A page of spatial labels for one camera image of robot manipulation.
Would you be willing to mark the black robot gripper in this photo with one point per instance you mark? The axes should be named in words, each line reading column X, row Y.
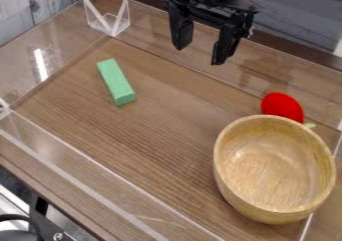
column 232, row 16

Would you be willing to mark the red plush strawberry toy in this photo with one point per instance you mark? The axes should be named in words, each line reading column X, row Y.
column 282, row 105

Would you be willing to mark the green rectangular block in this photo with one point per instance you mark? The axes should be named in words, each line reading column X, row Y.
column 117, row 82

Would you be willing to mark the wooden bowl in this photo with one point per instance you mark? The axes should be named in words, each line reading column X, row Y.
column 274, row 168

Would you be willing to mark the clear acrylic corner bracket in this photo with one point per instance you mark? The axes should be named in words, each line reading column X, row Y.
column 110, row 23

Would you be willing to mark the black table frame bracket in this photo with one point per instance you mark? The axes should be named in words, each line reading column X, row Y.
column 50, row 231

